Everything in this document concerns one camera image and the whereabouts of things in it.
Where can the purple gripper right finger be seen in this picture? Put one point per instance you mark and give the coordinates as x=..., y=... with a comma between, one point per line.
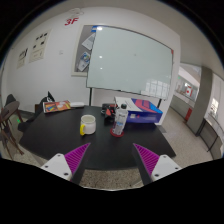
x=153, y=167

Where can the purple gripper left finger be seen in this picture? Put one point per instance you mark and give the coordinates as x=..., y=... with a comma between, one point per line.
x=66, y=165

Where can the clear plastic water bottle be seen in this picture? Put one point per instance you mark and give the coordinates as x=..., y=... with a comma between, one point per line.
x=120, y=119

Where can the black rectangular table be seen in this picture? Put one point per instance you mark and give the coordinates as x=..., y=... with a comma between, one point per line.
x=59, y=132

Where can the red round coaster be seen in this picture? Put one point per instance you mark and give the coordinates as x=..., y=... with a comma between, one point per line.
x=116, y=135

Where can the blue white cardboard box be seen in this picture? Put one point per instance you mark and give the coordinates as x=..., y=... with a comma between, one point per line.
x=140, y=111

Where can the white flat object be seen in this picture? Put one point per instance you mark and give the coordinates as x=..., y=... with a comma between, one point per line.
x=77, y=104

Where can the colourful book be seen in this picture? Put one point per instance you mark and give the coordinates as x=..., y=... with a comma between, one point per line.
x=49, y=107

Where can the dark chair at table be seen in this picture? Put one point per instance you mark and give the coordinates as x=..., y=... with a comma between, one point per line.
x=23, y=126

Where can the round brown wooden table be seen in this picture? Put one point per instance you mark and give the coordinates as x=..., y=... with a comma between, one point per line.
x=5, y=131

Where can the green chair behind round table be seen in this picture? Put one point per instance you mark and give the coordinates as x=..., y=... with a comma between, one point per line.
x=10, y=98

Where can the large whiteboard on stand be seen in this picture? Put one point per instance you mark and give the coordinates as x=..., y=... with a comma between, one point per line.
x=126, y=61

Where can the grey notice board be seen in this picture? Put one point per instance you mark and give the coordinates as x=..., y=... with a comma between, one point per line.
x=83, y=50

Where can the white mug yellow handle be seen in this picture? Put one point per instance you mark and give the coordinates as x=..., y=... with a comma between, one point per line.
x=87, y=125

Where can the small white wall poster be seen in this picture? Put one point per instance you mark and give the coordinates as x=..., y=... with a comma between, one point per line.
x=22, y=58

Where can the large white wall poster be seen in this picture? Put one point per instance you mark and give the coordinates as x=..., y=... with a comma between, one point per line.
x=39, y=45

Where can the red 3F wall sign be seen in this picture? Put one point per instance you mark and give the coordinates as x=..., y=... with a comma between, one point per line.
x=71, y=21

